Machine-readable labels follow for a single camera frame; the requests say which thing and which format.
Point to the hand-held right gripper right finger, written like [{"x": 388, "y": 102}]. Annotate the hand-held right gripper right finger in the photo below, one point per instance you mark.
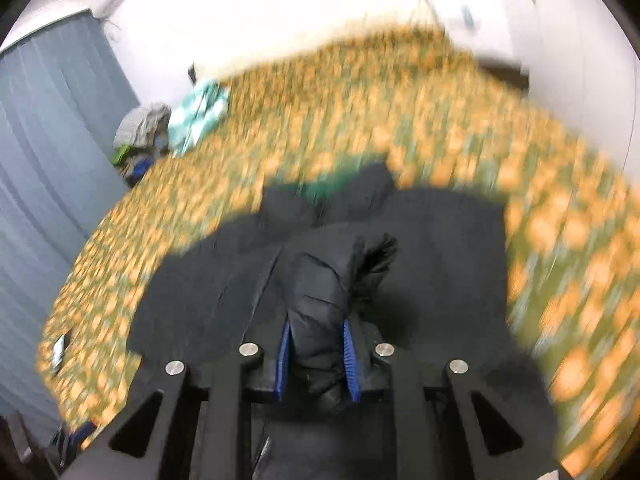
[{"x": 351, "y": 360}]

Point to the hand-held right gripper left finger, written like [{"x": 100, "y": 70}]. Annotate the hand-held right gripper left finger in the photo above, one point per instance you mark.
[{"x": 284, "y": 360}]

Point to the black puffer jacket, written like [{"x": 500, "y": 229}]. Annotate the black puffer jacket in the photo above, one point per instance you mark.
[{"x": 440, "y": 270}]

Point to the pile of clothes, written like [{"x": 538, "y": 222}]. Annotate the pile of clothes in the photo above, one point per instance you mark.
[{"x": 140, "y": 135}]

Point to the bed with floral quilt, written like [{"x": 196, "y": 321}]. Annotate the bed with floral quilt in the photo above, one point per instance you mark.
[{"x": 360, "y": 110}]

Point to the green checked cloth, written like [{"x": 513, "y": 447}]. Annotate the green checked cloth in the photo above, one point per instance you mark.
[{"x": 197, "y": 115}]

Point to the blue curtain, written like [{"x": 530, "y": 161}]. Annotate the blue curtain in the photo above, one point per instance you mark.
[{"x": 50, "y": 160}]

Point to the dark wooden nightstand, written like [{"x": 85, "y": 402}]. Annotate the dark wooden nightstand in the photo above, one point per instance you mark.
[{"x": 502, "y": 72}]

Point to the white wardrobe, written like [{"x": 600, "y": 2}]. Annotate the white wardrobe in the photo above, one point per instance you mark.
[{"x": 575, "y": 40}]

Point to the white wall socket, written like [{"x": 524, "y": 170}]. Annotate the white wall socket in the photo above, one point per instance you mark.
[{"x": 467, "y": 15}]

